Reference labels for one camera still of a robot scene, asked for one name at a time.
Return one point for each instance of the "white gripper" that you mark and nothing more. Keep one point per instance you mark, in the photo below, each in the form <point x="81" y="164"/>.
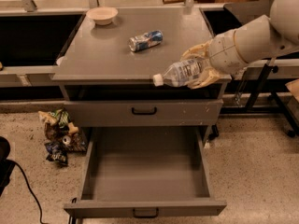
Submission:
<point x="221" y="52"/>

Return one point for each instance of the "clear blue plastic water bottle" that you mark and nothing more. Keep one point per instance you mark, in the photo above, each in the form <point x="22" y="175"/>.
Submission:
<point x="181" y="73"/>

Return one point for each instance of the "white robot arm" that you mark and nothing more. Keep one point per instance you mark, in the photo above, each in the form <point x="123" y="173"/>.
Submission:
<point x="265" y="37"/>

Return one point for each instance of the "wooden stick on back counter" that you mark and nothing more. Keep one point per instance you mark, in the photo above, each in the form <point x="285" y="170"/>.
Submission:
<point x="172" y="1"/>

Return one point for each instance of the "grey drawer cabinet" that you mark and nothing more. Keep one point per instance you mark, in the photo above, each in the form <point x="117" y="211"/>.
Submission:
<point x="99" y="65"/>

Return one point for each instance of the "open grey middle drawer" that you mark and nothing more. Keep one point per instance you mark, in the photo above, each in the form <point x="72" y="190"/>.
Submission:
<point x="145" y="167"/>

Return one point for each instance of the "crushed blue soda can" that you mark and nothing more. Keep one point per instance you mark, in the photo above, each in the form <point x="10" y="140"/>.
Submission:
<point x="145" y="41"/>

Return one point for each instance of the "white ceramic bowl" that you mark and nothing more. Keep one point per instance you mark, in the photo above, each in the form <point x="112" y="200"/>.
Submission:
<point x="102" y="15"/>

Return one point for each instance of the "green chip bag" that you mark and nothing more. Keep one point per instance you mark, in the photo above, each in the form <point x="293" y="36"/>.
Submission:
<point x="58" y="117"/>

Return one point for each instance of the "brown snack bag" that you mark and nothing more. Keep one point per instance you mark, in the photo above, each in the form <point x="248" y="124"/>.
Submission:
<point x="55" y="133"/>

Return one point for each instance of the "small can on floor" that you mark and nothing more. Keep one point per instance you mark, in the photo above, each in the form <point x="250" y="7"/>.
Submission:
<point x="66" y="140"/>

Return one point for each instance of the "dark blue snack bag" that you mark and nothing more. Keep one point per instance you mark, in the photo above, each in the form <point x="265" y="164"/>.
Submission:
<point x="56" y="152"/>

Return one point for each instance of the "black object at left edge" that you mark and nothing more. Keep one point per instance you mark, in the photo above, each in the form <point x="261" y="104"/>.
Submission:
<point x="6" y="165"/>

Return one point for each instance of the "black upper drawer handle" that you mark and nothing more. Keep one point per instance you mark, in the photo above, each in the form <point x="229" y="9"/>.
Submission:
<point x="145" y="112"/>

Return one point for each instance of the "black drawer handle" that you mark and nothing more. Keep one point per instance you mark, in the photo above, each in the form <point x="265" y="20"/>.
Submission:
<point x="145" y="212"/>
<point x="145" y="112"/>

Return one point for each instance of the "black middle drawer handle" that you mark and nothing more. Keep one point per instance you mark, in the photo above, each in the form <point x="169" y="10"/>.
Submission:
<point x="145" y="212"/>

